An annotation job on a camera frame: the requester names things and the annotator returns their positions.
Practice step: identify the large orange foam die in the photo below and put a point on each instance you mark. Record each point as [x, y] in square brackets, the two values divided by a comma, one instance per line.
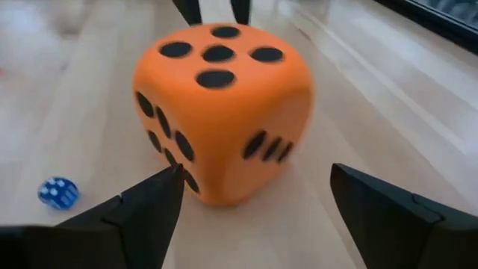
[224, 112]

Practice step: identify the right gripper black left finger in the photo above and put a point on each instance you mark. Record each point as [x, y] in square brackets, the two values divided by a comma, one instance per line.
[142, 216]

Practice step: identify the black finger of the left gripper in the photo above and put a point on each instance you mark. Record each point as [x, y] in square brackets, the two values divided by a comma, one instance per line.
[241, 11]
[188, 11]

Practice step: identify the black aluminium table frame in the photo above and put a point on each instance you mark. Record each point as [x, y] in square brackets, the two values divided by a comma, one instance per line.
[440, 26]

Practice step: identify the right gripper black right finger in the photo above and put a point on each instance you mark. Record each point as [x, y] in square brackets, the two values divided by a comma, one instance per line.
[392, 224]

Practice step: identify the small blue die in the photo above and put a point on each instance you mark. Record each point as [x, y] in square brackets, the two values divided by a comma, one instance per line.
[58, 193]

